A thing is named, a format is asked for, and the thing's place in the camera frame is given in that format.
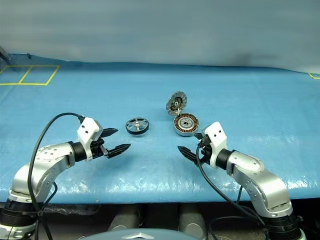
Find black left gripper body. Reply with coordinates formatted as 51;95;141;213
89;136;110;160

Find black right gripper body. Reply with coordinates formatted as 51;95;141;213
197;134;213;166

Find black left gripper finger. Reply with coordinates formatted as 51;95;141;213
105;143;131;159
101;127;119;138

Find motor stator with copper windings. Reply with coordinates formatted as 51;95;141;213
173;112;200;137

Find black motor rotor ring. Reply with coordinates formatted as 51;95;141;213
125;117;150;136

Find silver motor end cover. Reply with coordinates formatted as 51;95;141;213
165;90;188;116

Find blue plastic table cover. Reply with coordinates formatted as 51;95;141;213
0;52;320;203

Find grey rounded cylinder shape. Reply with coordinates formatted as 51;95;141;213
108;204;141;232
178;203;208;240

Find yellow tape double square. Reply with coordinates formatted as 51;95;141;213
0;64;61;86

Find grey dome with silver emblem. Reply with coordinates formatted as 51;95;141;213
83;227;198;240

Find dark grey object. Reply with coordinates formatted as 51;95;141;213
0;46;12;63

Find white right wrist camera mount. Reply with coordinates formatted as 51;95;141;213
201;121;228;168

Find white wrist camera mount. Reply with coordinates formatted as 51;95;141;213
201;121;228;168
76;117;103;162

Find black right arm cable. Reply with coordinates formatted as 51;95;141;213
195;143;271;240

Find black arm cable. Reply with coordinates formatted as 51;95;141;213
26;112;86;240
195;143;271;240

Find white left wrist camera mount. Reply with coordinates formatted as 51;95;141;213
76;117;103;162

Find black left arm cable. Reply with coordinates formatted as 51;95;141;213
26;112;86;240

